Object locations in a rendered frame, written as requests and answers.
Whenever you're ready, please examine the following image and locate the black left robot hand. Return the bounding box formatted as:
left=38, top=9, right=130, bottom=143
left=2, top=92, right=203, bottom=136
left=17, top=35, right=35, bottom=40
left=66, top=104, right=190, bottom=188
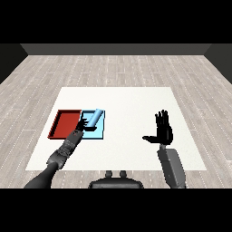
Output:
left=75, top=118, right=91, bottom=132

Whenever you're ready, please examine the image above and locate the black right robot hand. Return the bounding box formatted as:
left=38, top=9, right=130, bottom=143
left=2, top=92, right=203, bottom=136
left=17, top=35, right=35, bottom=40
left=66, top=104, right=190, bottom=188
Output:
left=141, top=109, right=174, bottom=146

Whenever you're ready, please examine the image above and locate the blue can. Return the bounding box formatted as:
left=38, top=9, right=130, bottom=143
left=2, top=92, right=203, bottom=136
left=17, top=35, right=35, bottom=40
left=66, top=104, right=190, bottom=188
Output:
left=87, top=108, right=102, bottom=128

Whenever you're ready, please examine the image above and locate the light blue shallow open box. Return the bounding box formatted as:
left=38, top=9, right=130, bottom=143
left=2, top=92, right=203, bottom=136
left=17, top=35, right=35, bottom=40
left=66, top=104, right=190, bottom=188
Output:
left=78, top=109, right=106, bottom=140

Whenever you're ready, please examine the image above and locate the red shallow open box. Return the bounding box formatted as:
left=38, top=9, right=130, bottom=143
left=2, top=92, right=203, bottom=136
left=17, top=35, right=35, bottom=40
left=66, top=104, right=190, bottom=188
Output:
left=47, top=109, right=82, bottom=140

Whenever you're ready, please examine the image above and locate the dark grey robot body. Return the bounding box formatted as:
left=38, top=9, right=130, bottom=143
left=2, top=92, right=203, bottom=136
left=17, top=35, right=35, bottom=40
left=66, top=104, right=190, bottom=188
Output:
left=88, top=170, right=145, bottom=189

